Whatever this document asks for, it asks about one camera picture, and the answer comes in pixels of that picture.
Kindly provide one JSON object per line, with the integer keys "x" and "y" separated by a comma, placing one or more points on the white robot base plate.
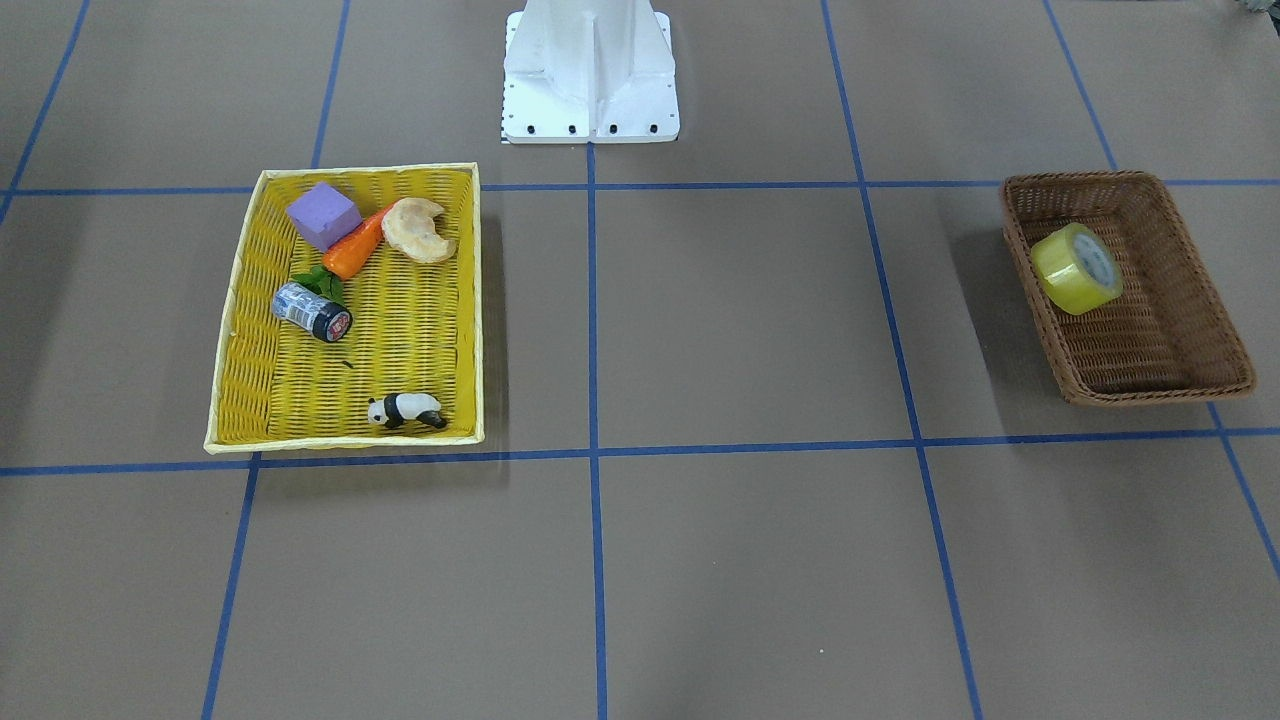
{"x": 590, "y": 120}

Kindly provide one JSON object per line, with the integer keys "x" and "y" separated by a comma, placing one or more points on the yellow-green tape roll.
{"x": 1076, "y": 270}

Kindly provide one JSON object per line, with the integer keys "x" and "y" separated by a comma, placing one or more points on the purple foam block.
{"x": 323, "y": 216}

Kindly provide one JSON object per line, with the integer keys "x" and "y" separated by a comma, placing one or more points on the yellow woven basket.
{"x": 418, "y": 327}

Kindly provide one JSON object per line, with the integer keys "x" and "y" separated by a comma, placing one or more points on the orange toy carrot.
{"x": 343, "y": 261}

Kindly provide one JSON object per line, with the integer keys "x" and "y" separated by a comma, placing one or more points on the brown wicker basket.
{"x": 1167, "y": 338}

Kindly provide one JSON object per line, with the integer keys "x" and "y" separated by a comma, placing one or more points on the panda toy figure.
{"x": 392, "y": 411}

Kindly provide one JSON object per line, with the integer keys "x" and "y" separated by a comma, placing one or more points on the toy croissant bread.
{"x": 409, "y": 226}

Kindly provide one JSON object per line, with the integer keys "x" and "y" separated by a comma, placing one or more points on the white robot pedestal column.
{"x": 590, "y": 45}

